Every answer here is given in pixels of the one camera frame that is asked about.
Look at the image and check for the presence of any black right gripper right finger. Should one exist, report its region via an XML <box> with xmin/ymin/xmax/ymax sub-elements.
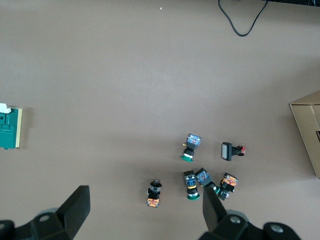
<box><xmin>198</xmin><ymin>186</ymin><xmax>301</xmax><ymax>240</ymax></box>

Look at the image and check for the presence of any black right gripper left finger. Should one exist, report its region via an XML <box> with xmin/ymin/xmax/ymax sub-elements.
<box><xmin>0</xmin><ymin>184</ymin><xmax>91</xmax><ymax>240</ymax></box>

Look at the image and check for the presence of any green load switch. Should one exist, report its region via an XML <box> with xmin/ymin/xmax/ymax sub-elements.
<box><xmin>0</xmin><ymin>102</ymin><xmax>23</xmax><ymax>150</ymax></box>

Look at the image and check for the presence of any green pushbutton black block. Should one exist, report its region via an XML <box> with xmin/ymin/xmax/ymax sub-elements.
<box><xmin>183</xmin><ymin>169</ymin><xmax>202</xmax><ymax>202</ymax></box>

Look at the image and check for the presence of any green pushbutton blue block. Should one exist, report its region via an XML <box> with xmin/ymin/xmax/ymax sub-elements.
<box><xmin>194</xmin><ymin>167</ymin><xmax>222</xmax><ymax>197</ymax></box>
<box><xmin>179</xmin><ymin>133</ymin><xmax>202</xmax><ymax>163</ymax></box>

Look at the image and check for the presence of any black rectangular pushbutton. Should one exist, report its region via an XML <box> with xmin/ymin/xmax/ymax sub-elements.
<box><xmin>220</xmin><ymin>141</ymin><xmax>247</xmax><ymax>162</ymax></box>

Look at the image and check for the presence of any brown cardboard box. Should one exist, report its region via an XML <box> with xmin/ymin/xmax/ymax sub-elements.
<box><xmin>289</xmin><ymin>90</ymin><xmax>320</xmax><ymax>179</ymax></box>

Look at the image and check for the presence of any black selector switch orange block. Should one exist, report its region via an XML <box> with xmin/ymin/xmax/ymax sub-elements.
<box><xmin>146</xmin><ymin>179</ymin><xmax>163</xmax><ymax>209</ymax></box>

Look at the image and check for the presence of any black looped cable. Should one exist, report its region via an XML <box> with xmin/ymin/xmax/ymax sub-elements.
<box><xmin>217</xmin><ymin>0</ymin><xmax>270</xmax><ymax>38</ymax></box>

